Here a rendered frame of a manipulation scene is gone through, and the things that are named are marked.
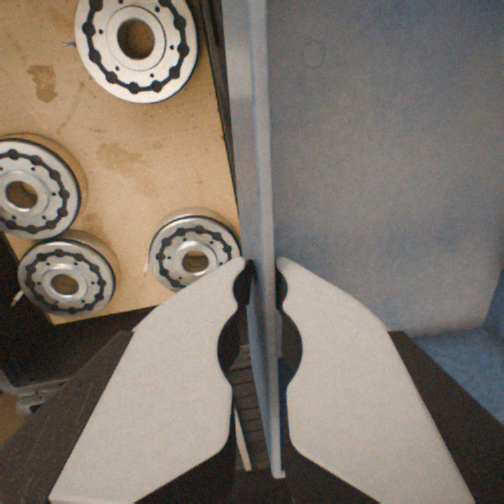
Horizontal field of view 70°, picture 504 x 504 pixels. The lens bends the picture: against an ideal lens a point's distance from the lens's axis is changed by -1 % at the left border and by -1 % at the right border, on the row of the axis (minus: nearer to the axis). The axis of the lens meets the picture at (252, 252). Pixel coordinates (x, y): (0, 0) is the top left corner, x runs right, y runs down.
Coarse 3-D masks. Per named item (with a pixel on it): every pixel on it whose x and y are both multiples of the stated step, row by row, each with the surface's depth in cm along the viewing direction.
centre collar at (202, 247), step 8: (184, 248) 40; (192, 248) 40; (200, 248) 40; (208, 248) 40; (176, 256) 40; (208, 256) 41; (216, 256) 41; (176, 264) 41; (208, 264) 41; (216, 264) 41; (184, 272) 41; (192, 272) 42; (200, 272) 42; (208, 272) 42
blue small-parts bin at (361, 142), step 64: (256, 0) 7; (320, 0) 13; (384, 0) 13; (448, 0) 14; (256, 64) 8; (320, 64) 14; (384, 64) 14; (448, 64) 15; (256, 128) 9; (320, 128) 15; (384, 128) 16; (448, 128) 16; (256, 192) 10; (320, 192) 17; (384, 192) 17; (448, 192) 18; (256, 256) 11; (320, 256) 18; (384, 256) 19; (448, 256) 20; (256, 320) 14; (384, 320) 21; (448, 320) 22; (256, 384) 19
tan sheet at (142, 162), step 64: (0, 0) 30; (64, 0) 31; (192, 0) 32; (0, 64) 33; (64, 64) 33; (0, 128) 35; (64, 128) 36; (128, 128) 37; (192, 128) 37; (128, 192) 40; (192, 192) 41; (128, 256) 44; (192, 256) 45; (64, 320) 47
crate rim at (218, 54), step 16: (208, 0) 25; (208, 16) 24; (208, 32) 25; (224, 48) 25; (224, 64) 26; (224, 80) 26; (224, 96) 27; (224, 112) 27; (240, 352) 39; (0, 368) 37; (0, 384) 38; (16, 384) 39; (32, 384) 39; (48, 384) 39
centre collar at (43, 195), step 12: (0, 180) 34; (12, 180) 34; (24, 180) 34; (36, 180) 34; (0, 192) 35; (36, 192) 35; (48, 192) 36; (0, 204) 35; (12, 204) 35; (36, 204) 36; (48, 204) 36; (24, 216) 36; (36, 216) 36
